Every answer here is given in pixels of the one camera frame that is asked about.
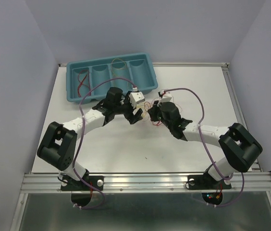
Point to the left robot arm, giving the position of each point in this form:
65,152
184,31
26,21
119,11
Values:
61,143

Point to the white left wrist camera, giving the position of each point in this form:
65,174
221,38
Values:
136,97

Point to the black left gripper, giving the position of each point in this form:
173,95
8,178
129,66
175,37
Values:
129,116

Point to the teal four-compartment tray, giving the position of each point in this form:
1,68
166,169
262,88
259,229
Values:
95,77

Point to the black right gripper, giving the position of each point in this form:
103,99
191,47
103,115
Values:
153,110

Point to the aluminium front mounting rail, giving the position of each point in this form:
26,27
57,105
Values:
141,183

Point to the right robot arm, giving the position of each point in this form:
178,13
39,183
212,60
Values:
240,148

